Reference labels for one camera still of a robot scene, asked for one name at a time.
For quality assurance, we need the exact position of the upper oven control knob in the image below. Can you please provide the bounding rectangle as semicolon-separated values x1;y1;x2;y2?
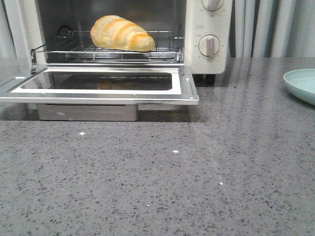
202;0;224;11

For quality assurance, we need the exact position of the golden bread loaf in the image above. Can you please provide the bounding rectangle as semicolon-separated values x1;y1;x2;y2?
91;15;155;52

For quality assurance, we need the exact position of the oven control knob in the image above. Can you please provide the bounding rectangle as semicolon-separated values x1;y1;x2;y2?
202;0;224;11
198;35;220;58

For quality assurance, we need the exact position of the glass oven door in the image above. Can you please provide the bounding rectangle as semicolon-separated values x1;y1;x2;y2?
0;64;200;121

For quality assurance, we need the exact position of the white Toshiba toaster oven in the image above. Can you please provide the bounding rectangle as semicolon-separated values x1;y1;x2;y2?
17;0;232;76

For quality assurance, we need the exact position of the wire oven rack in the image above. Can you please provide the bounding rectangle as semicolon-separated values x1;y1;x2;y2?
31;30;184;64

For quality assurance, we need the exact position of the mint green plate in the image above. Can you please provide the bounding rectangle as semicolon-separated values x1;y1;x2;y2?
283;68;315;106

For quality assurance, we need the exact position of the grey curtain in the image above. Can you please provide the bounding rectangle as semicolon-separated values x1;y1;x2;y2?
0;0;315;59

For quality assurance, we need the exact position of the black right oven foot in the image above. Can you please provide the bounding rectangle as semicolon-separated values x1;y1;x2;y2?
205;74;216;86

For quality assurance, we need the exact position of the lower oven control knob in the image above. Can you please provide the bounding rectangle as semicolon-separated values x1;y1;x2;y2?
198;35;220;58

